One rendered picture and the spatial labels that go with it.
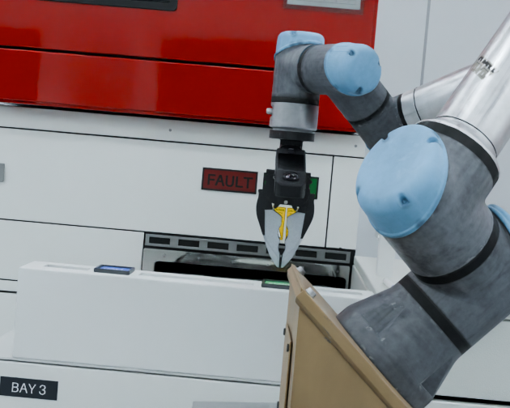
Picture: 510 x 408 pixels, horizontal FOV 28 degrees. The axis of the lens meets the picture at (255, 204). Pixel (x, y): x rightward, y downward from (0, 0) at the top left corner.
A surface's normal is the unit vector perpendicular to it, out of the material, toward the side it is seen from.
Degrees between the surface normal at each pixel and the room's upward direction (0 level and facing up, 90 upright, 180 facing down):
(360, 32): 90
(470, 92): 53
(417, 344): 78
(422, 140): 59
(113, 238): 90
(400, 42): 90
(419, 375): 90
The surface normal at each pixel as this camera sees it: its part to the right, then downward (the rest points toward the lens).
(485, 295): 0.13, 0.44
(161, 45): -0.04, 0.05
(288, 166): 0.07, -0.86
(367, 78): 0.59, 0.10
